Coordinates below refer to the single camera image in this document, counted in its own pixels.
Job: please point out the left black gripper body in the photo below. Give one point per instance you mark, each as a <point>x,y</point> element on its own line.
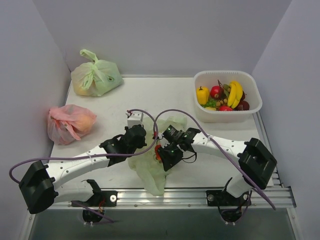
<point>138,128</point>

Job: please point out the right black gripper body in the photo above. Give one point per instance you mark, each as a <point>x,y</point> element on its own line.
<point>164,155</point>

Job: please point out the light green fruit bag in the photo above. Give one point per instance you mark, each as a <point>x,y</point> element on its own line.
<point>147,167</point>

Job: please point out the red tomato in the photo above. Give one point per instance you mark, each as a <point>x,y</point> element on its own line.
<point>225,108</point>

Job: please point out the yellow bell pepper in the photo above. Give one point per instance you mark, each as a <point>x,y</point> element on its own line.
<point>202,94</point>

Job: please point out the brown longan bunch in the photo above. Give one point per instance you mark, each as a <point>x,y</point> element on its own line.
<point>224,92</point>

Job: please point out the yellow banana bunch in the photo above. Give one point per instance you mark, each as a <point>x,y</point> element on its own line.
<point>235,95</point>

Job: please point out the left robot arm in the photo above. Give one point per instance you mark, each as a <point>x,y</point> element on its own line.
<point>45,184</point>

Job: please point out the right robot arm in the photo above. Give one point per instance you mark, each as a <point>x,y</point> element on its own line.
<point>252,159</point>

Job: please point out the small yellow fruit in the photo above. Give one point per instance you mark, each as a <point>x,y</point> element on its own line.
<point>210,108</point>

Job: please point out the pink knotted plastic bag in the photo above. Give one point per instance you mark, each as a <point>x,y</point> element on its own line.
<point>69,123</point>

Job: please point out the green knotted plastic bag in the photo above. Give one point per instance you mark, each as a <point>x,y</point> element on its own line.
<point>96,77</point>

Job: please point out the dark red fruit lower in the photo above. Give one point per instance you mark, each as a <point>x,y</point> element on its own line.
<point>243,106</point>

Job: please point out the dark maroon fruit upper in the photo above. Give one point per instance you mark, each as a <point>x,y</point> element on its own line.
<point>243,96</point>

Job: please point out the red apple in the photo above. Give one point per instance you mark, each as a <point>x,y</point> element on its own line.
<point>216,92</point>

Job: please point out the white plastic basket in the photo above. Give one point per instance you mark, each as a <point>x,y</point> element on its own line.
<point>210,78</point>

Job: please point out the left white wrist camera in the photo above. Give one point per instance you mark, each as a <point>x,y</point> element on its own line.
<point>134,118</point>

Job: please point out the right black base bracket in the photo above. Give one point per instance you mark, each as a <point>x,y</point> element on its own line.
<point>215,198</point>

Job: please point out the black base bracket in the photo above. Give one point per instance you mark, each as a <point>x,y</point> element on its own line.
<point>108,198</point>
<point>215,198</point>

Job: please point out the left black base bracket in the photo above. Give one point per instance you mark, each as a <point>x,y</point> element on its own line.
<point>108,198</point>

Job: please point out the aluminium mounting rail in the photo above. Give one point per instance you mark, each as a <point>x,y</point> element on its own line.
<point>188,198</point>

